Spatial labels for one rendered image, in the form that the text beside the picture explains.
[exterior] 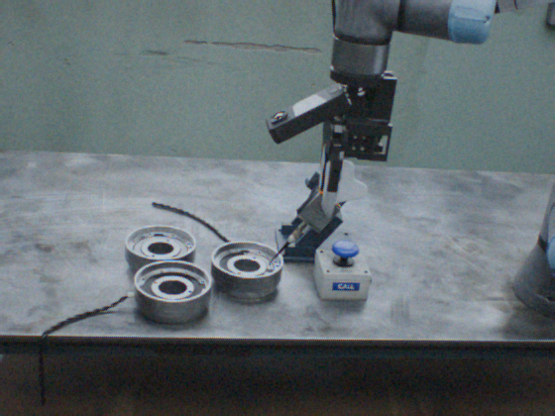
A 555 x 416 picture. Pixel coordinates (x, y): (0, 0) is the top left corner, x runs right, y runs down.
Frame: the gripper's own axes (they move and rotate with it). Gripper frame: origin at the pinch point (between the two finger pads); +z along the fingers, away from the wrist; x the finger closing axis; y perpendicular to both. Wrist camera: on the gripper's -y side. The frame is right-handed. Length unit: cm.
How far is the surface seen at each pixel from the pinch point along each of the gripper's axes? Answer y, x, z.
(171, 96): -28, 159, 39
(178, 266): -20.0, -2.7, 9.8
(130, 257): -27.1, -0.2, 10.1
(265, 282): -7.8, -5.4, 10.2
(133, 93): -41, 158, 38
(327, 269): 1.2, -3.7, 8.6
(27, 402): -43, 0, 38
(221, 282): -13.9, -4.5, 11.1
